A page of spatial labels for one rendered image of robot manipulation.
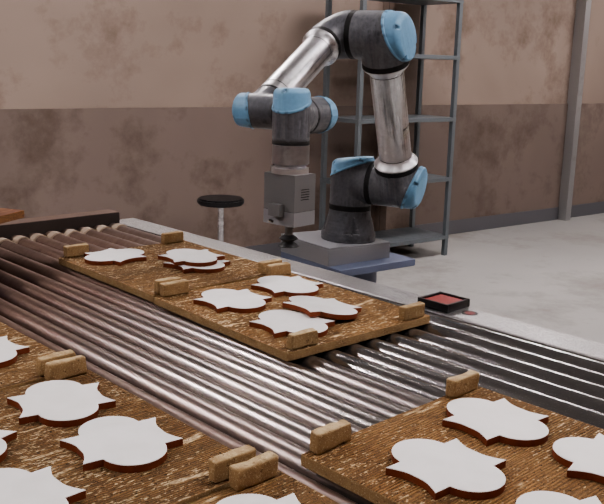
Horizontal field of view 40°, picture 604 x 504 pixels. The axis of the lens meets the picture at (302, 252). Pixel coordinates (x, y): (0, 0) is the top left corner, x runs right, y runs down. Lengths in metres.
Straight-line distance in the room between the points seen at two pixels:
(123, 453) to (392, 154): 1.35
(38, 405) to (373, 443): 0.44
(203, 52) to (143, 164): 0.84
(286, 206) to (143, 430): 0.72
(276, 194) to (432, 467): 0.83
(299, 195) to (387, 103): 0.53
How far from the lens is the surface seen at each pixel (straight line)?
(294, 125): 1.64
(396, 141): 2.16
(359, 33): 2.04
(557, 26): 8.15
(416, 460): 1.00
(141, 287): 1.74
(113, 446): 1.03
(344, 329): 1.48
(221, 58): 5.73
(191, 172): 5.64
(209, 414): 1.18
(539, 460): 1.06
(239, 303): 1.59
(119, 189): 5.42
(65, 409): 1.14
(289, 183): 1.65
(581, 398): 1.32
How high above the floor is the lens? 1.39
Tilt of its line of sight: 13 degrees down
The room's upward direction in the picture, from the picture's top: 1 degrees clockwise
